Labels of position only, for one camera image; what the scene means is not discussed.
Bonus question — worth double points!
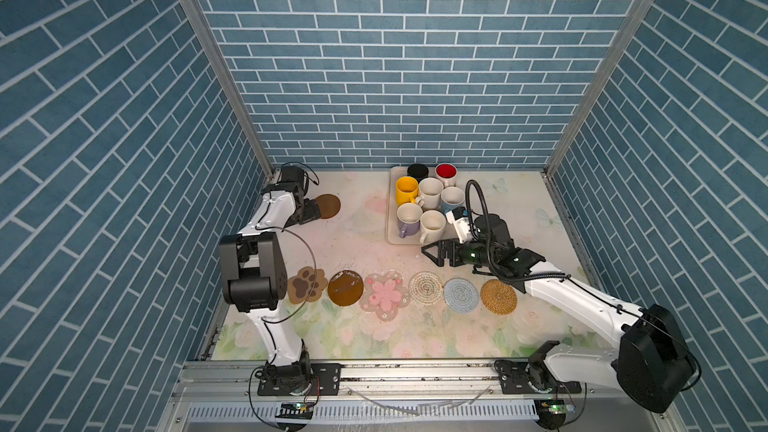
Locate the tan rattan round coaster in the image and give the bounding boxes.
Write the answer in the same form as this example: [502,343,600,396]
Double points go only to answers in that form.
[480,279,518,316]

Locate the left circuit board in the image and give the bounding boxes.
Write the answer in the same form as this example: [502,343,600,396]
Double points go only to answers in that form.
[274,403,314,432]

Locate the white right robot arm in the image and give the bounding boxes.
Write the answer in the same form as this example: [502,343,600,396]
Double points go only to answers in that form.
[433,207,702,413]

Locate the right circuit board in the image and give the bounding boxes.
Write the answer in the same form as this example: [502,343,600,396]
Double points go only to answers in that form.
[534,399,575,431]

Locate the black mug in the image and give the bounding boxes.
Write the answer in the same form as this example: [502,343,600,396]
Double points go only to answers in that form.
[406,163,429,182]

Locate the beige serving tray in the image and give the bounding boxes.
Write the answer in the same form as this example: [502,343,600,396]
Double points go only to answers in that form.
[384,166,465,247]

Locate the pink flower silicone coaster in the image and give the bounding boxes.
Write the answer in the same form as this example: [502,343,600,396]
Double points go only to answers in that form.
[358,271,411,322]

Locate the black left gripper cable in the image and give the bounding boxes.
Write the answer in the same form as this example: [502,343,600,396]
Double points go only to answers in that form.
[281,161,322,188]

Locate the glossy brown scratched coaster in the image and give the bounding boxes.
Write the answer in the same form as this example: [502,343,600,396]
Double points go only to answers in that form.
[327,270,364,307]

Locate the aluminium corner post left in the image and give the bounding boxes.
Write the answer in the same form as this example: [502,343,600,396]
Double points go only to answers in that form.
[178,0,274,180]

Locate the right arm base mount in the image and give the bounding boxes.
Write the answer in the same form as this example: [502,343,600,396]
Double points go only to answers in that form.
[493,359,582,395]

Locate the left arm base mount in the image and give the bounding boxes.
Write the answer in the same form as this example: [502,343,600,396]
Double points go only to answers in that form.
[256,362,342,397]

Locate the yellow mug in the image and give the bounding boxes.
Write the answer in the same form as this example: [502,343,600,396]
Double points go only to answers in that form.
[395,176,419,206]

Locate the blue woven round coaster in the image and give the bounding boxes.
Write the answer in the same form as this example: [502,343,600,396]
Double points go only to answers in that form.
[443,278,480,314]

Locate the blue floral mug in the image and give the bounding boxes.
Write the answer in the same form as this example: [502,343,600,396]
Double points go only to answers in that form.
[440,186,465,214]

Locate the aluminium corner post right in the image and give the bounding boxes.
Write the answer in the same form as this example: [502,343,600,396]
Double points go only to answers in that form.
[543,0,655,181]

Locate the white vented strip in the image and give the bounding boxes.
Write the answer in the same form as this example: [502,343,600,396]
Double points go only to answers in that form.
[187,399,537,425]

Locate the aluminium corner post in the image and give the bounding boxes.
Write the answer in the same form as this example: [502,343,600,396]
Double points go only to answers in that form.
[543,0,655,181]
[178,0,274,180]

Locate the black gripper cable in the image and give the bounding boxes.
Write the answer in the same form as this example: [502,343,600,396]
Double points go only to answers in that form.
[463,179,502,271]
[281,161,322,188]

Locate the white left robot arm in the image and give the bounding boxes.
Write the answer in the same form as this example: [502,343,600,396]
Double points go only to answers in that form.
[218,162,320,380]

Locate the purple mug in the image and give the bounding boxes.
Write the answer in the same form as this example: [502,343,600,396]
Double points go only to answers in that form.
[396,203,423,239]

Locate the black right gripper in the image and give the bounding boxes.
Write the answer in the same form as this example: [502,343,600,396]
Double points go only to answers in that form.
[421,237,497,269]

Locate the matte brown wooden coaster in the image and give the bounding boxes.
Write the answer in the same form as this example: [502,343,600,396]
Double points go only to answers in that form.
[315,194,341,220]

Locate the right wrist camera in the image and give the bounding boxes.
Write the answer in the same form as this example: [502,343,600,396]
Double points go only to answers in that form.
[446,206,473,244]

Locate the white speckled mug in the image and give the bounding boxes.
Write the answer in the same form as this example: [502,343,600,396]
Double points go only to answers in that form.
[415,177,444,210]

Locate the white mug red inside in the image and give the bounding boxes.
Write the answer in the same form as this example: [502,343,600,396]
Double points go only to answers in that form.
[435,163,458,188]

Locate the multicolour woven round coaster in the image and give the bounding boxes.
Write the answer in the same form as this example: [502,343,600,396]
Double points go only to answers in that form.
[409,271,443,306]

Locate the plain white mug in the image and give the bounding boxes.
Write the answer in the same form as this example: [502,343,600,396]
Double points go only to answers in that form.
[419,210,447,245]

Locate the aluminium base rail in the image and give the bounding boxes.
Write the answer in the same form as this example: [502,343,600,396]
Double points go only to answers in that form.
[171,358,625,402]

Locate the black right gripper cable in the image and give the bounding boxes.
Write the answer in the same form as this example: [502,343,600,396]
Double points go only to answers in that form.
[463,179,502,271]

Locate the circuit board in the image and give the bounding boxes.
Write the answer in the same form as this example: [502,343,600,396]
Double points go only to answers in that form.
[274,403,314,432]
[534,399,575,431]

